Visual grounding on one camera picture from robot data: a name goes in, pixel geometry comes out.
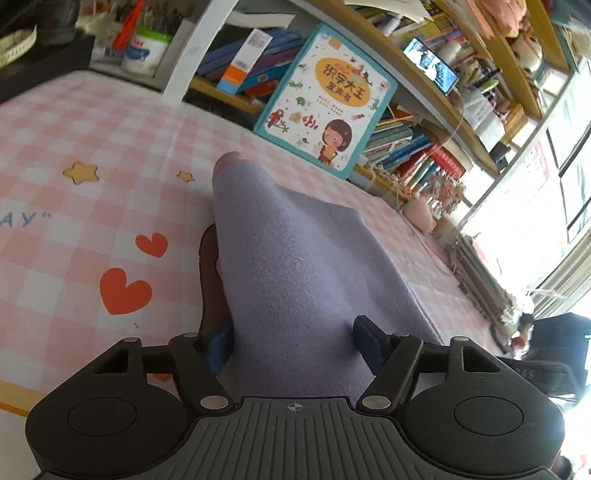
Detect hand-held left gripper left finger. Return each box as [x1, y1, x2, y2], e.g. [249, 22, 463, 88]
[90, 323, 236, 414]

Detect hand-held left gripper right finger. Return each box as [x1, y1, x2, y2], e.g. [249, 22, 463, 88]
[353, 315, 506, 414]

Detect pink and purple sweater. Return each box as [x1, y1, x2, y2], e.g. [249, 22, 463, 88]
[198, 151, 446, 400]

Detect stack of books and papers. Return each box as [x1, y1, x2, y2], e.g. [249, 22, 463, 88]
[445, 233, 518, 324]

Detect pink plush toy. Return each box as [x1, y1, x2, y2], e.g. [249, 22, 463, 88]
[403, 198, 437, 232]

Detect colourful bead ornament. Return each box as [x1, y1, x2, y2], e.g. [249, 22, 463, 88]
[418, 178, 467, 217]

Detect row of leaning thin books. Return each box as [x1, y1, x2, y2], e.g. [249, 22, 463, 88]
[362, 104, 444, 174]

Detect white storage box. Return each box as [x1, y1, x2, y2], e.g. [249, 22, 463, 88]
[462, 88, 504, 148]

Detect teal children's picture book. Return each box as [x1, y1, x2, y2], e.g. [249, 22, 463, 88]
[253, 23, 399, 181]

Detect smartphone with lit screen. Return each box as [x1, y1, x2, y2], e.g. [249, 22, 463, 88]
[403, 37, 459, 96]

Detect tall white and orange box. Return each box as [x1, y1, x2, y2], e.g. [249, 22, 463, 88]
[217, 28, 273, 95]

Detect stack of blue books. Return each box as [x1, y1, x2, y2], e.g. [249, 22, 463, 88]
[196, 28, 305, 97]

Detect wooden and white bookshelf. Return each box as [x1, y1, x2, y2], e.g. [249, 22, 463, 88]
[161, 0, 578, 204]

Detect white plastic jar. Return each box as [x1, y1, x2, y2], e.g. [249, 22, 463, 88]
[122, 25, 174, 77]

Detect row of shelf books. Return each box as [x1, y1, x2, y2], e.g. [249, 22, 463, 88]
[346, 0, 462, 56]

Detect window frame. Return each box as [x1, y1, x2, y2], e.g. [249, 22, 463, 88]
[462, 60, 591, 319]

